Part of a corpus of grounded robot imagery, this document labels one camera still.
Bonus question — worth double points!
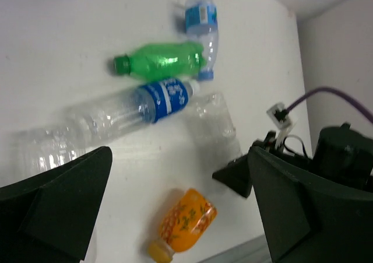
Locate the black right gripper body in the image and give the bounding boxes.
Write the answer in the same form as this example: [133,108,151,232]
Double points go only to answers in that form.
[252,131,312,161]

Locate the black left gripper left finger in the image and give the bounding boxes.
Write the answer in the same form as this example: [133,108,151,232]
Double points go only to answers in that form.
[1,146,112,262]

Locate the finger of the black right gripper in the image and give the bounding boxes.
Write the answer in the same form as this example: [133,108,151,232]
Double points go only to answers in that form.
[212,159,252,198]

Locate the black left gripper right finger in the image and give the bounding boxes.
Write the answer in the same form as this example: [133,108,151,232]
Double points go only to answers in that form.
[248,147,372,262]

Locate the clear unlabelled bottle white cap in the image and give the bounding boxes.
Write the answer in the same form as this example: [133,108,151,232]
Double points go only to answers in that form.
[186,92,242,169]

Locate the orange juice bottle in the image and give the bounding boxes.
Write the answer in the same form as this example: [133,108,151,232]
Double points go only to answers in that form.
[147,188,217,262]

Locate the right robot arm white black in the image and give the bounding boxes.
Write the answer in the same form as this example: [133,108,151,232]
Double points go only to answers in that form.
[212,122,372,198]

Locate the clear crushed bottle white cap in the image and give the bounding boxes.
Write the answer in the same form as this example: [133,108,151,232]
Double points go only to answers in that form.
[13,124,86,180]

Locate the clear bottle dark blue label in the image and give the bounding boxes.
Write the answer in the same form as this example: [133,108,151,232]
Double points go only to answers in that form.
[66,78,200,146]

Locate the green plastic bottle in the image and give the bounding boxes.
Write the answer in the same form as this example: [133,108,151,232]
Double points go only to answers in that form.
[112,41,207,81]

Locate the small bottle light blue label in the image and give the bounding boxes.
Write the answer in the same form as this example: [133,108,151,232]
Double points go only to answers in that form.
[185,0,219,81]

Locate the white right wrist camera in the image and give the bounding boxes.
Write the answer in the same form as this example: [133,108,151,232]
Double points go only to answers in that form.
[266,102,293,130]

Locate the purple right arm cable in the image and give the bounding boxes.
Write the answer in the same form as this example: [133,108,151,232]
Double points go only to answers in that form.
[287,86,373,124]

